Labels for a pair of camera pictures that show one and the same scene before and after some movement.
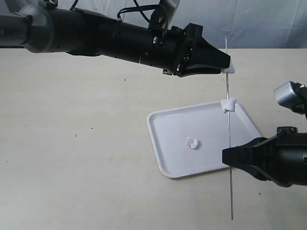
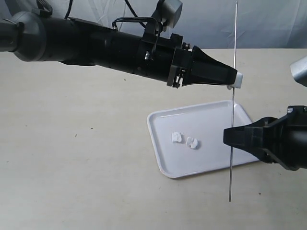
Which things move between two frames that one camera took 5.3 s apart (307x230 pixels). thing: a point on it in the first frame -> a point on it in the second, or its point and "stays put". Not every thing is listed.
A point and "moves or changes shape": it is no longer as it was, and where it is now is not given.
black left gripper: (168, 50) -> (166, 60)
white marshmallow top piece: (192, 143) stays put
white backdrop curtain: (229, 24) stays put
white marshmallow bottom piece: (228, 105) -> (238, 83)
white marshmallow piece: (230, 70) moves or changes shape
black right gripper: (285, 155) -> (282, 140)
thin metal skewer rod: (229, 134) -> (233, 100)
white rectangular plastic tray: (190, 140) stays put
